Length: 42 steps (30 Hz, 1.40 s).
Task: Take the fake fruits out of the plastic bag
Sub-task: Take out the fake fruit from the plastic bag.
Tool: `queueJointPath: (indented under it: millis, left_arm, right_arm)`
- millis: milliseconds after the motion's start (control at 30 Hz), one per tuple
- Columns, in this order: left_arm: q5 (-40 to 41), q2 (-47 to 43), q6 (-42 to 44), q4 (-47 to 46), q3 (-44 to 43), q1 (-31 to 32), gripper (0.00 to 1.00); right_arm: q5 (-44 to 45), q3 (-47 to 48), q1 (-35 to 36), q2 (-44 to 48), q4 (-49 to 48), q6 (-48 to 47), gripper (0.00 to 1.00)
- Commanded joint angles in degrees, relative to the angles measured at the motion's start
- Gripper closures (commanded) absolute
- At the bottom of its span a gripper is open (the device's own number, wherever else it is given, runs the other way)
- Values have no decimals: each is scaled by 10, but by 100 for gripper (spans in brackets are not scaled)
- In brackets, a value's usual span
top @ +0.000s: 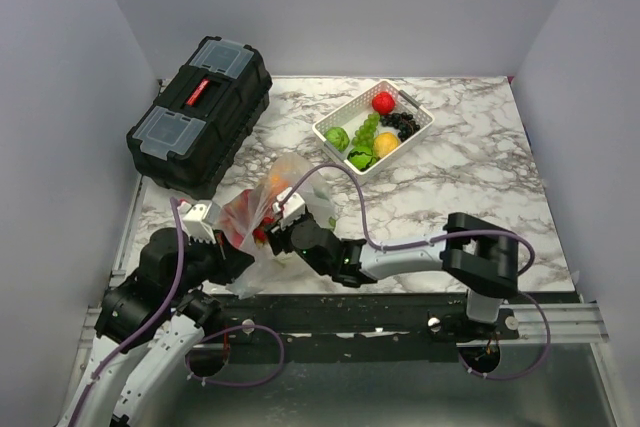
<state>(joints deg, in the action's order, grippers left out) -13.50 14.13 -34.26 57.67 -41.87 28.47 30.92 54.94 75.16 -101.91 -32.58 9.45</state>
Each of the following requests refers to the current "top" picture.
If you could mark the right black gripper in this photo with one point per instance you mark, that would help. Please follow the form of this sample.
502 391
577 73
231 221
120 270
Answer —
279 233

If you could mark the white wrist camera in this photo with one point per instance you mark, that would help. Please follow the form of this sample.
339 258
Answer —
288 208
199 220

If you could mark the green fake apple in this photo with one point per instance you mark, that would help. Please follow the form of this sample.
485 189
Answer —
338 138

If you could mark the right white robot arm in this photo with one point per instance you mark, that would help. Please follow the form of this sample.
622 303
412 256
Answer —
480 255

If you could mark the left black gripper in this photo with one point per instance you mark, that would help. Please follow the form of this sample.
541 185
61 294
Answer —
231 266

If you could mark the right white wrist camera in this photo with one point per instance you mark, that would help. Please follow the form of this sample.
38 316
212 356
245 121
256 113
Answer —
288 208

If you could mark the green fake grape bunch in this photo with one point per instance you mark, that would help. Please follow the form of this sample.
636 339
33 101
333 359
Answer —
366 133

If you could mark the black plastic toolbox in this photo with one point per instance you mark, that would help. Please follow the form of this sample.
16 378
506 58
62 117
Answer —
191 133

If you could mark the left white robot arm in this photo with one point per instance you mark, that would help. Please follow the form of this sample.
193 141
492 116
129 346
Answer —
150 322

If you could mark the white perforated plastic basket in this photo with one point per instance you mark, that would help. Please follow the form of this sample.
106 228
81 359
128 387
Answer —
352 114

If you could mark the black metal mounting rail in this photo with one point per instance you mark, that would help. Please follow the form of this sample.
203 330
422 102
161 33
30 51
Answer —
381 328

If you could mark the dark purple fake grapes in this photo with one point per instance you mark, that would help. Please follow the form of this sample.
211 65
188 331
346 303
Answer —
404 123

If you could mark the green fake watermelon ball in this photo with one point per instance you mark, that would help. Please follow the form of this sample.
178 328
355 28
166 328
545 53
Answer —
362 157

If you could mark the clear plastic bag of fruits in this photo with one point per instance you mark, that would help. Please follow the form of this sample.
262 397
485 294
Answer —
244 218

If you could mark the red fake apple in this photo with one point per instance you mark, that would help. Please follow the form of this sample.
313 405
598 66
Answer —
383 103

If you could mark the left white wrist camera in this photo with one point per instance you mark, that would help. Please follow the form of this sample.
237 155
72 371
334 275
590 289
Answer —
199 220

